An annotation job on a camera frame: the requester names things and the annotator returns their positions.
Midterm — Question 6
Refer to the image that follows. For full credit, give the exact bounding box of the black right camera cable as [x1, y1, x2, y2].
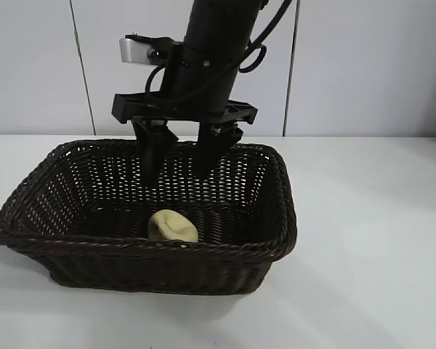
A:
[144, 64, 168, 96]

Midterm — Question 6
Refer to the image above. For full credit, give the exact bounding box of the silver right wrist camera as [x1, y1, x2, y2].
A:
[118, 35, 175, 66]

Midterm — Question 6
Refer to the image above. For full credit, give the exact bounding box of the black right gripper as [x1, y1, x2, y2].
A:
[111, 41, 259, 190]

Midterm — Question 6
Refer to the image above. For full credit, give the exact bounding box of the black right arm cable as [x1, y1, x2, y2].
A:
[238, 0, 295, 72]

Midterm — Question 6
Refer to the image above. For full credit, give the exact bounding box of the pale yellow egg yolk pastry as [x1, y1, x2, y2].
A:
[148, 209, 200, 244]

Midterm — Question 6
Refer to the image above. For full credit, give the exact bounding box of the dark brown wicker basket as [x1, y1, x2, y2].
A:
[0, 138, 299, 296]

